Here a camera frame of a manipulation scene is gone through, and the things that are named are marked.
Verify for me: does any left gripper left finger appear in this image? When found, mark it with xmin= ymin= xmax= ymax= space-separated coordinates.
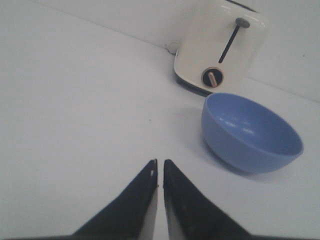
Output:
xmin=73 ymin=159 xmax=158 ymax=237

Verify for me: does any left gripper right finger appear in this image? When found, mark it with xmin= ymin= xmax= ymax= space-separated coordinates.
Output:
xmin=163 ymin=159 xmax=251 ymax=238

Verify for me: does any blue bowl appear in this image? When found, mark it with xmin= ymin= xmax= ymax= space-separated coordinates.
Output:
xmin=201 ymin=93 xmax=304 ymax=174

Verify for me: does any cream white toaster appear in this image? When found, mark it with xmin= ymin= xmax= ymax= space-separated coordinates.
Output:
xmin=173 ymin=0 xmax=269 ymax=93

